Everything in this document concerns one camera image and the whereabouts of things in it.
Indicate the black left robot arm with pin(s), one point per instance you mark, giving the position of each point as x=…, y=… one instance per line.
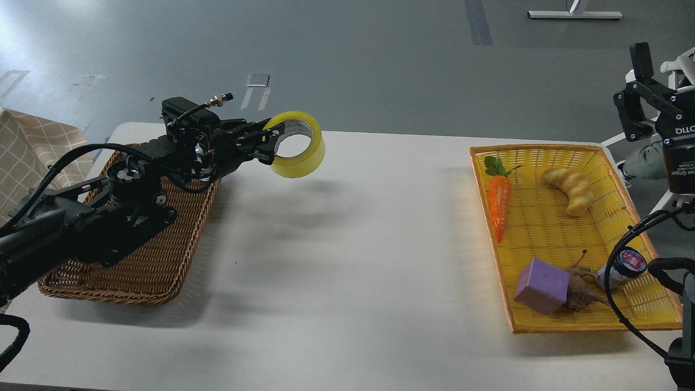
x=105, y=219

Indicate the beige checkered cloth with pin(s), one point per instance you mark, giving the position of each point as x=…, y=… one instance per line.
x=29, y=146

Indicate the person in grey clothes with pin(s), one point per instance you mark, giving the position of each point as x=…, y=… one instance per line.
x=647, y=163

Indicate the yellow plastic basket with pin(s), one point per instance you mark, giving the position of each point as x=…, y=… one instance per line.
x=539, y=227

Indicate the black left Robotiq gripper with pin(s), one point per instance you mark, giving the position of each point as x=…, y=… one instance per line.
x=238, y=141

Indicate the purple foam block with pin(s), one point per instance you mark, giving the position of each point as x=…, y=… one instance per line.
x=542, y=287

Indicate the brown wicker basket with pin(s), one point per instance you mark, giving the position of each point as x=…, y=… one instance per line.
x=153, y=274

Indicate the toy bread twist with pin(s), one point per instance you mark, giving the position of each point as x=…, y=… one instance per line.
x=575, y=185

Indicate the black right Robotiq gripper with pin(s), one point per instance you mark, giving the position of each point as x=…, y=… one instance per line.
x=675, y=122

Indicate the orange toy carrot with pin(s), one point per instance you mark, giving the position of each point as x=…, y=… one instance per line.
x=498, y=194

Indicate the brown toy snail figure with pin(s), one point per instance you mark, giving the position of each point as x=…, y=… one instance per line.
x=579, y=294

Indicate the grey floor plate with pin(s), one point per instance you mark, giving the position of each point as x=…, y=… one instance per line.
x=258, y=80

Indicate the yellow tape roll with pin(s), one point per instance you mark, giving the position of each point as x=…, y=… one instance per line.
x=296, y=123

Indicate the white metal stand base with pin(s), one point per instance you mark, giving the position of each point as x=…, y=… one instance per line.
x=575, y=10

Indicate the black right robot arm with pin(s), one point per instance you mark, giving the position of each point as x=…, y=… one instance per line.
x=675, y=276

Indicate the small jar dark lid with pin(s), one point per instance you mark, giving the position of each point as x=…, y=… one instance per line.
x=626, y=265

